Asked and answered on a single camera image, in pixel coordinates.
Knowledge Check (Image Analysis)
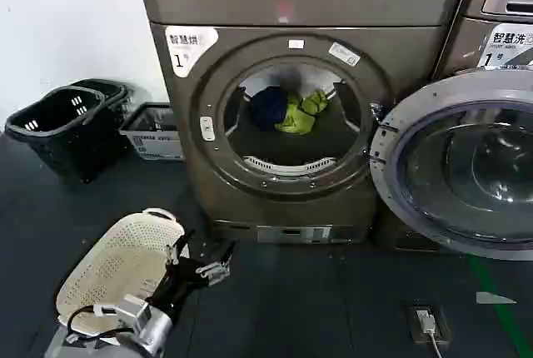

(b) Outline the navy blue garment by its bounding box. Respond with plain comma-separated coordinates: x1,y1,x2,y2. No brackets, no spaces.
248,86,290,131

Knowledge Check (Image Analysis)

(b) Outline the grey front-loading dryer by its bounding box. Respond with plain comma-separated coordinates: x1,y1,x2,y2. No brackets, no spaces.
132,0,474,246

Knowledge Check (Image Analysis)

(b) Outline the white plug with cable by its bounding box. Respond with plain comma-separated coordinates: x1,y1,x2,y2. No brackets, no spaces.
415,310,446,358

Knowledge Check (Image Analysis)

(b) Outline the grey washing machine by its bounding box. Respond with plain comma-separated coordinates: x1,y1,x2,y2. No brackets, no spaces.
374,0,533,256

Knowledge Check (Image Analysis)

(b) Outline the round glass dryer door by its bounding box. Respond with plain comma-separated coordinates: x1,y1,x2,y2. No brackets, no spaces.
368,67,533,261

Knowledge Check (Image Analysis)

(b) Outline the lime green garment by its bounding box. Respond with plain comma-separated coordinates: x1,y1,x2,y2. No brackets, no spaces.
273,88,328,136

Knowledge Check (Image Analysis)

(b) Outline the white printed storage crate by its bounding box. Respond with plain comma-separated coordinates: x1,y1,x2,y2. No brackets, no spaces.
118,102,187,162

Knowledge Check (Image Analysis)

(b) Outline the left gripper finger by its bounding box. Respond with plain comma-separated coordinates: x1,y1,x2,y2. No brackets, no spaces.
165,229,197,267
194,241,237,287

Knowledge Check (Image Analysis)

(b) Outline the floor power socket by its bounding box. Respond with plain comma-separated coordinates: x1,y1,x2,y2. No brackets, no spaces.
405,302,451,345

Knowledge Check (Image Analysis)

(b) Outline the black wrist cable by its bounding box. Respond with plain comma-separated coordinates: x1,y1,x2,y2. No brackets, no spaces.
65,305,135,335

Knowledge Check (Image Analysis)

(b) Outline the grey floor tape piece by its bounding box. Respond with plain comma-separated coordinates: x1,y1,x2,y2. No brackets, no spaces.
476,291,518,306

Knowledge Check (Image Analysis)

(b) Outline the black plastic basket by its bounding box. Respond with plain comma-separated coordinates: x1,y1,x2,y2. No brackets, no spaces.
4,85,131,185
68,77,130,114

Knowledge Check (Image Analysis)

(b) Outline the white perforated laundry basket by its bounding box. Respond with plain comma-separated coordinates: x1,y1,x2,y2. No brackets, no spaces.
55,207,187,331

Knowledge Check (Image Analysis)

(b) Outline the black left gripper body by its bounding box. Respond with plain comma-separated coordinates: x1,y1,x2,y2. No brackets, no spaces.
144,257,210,310

